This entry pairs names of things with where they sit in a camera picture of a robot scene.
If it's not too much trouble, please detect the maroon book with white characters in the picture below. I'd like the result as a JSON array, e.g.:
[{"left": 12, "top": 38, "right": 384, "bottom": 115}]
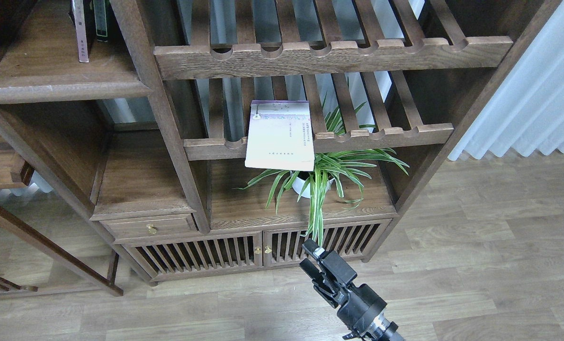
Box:
[{"left": 69, "top": 0, "right": 96, "bottom": 63}]

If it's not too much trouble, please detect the brass drawer knob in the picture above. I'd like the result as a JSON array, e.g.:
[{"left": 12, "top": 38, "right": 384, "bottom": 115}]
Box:
[{"left": 147, "top": 224, "right": 158, "bottom": 235}]

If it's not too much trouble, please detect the white plant pot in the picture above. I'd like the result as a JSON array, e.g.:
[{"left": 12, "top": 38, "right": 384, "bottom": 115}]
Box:
[{"left": 291, "top": 171, "right": 335, "bottom": 199}]

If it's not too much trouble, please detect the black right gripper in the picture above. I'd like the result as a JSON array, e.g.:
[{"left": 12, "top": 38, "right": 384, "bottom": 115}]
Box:
[{"left": 299, "top": 238, "right": 387, "bottom": 337}]

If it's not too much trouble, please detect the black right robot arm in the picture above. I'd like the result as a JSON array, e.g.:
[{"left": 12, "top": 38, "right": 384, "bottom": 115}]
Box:
[{"left": 300, "top": 238, "right": 403, "bottom": 341}]

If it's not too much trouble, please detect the white curtain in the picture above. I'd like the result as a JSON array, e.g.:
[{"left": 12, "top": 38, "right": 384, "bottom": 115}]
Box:
[{"left": 448, "top": 1, "right": 564, "bottom": 161}]

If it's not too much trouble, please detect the dark wooden bookshelf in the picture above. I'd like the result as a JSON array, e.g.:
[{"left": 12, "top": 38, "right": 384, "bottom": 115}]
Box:
[{"left": 0, "top": 0, "right": 560, "bottom": 284}]

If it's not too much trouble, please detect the green spider plant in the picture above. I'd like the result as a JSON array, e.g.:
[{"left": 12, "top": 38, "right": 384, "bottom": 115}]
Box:
[{"left": 237, "top": 95, "right": 409, "bottom": 256}]

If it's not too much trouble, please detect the white and purple book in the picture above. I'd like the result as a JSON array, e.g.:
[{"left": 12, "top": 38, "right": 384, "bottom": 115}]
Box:
[{"left": 245, "top": 100, "right": 314, "bottom": 172}]

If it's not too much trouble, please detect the green upright book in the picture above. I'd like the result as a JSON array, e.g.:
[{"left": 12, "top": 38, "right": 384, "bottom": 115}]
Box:
[{"left": 92, "top": 0, "right": 112, "bottom": 42}]

